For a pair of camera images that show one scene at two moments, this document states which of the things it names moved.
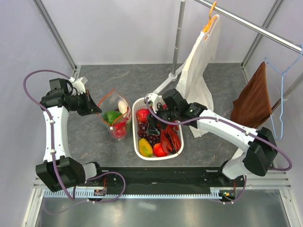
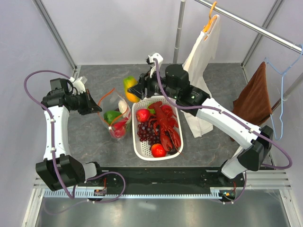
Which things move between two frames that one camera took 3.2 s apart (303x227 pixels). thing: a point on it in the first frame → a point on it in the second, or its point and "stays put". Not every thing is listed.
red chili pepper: x=120 y=125 stays put
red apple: x=118 y=133 stays put
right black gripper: x=152 y=128 → x=145 y=81
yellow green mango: x=145 y=148 → x=129 y=82
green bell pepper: x=110 y=116 stays put
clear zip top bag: x=114 y=111 stays put
